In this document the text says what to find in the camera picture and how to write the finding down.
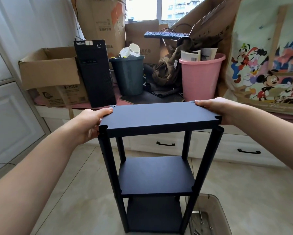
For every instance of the person's left hand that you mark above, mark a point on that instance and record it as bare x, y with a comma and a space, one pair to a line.
86, 124

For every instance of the person's right hand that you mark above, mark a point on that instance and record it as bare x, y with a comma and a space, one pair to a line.
222, 108

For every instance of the person's right thumb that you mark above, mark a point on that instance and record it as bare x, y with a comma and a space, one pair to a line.
204, 104

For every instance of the person's left thumb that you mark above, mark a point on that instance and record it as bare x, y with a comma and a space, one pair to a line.
103, 112

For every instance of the dark blue shelf board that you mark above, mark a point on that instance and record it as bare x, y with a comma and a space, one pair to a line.
158, 117

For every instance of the person's right forearm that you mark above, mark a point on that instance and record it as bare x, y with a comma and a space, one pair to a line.
271, 139

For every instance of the person's left forearm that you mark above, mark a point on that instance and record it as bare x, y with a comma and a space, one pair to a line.
28, 183

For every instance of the pink plastic waste bin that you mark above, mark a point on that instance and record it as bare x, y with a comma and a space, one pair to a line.
201, 78

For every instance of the black computer tower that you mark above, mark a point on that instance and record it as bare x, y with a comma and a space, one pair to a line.
95, 73

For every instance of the dark grey waste bin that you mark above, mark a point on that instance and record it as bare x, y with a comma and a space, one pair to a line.
129, 75

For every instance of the white drawer bench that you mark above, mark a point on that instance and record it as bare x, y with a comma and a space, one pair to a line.
234, 144

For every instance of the white printed booklet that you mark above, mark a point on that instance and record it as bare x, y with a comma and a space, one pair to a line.
209, 53
190, 55

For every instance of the brown garment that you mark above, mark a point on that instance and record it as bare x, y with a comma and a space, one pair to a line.
168, 68

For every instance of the white paper cup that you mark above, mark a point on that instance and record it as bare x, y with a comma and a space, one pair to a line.
124, 52
134, 49

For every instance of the open brown cardboard box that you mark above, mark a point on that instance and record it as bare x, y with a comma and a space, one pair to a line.
50, 70

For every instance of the cartoon print tote bag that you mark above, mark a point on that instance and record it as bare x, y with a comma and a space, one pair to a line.
264, 53

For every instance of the black keyboard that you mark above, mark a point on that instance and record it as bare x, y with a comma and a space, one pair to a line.
166, 34

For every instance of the large tilted cardboard box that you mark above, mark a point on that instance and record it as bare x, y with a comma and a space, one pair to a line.
210, 24

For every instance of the dark blue shelf rack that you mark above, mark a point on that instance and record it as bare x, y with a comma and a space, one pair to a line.
156, 176

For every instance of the medium brown cardboard box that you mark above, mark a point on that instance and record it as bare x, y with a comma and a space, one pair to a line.
141, 39

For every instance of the tall brown cardboard box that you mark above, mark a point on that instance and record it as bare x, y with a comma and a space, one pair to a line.
99, 19

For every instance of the white tall cabinet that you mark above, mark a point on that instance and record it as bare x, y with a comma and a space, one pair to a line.
9, 107

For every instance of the clear plastic container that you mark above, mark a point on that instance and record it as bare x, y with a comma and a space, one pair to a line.
217, 208

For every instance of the pile of metal screws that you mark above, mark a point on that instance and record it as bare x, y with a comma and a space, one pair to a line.
202, 221

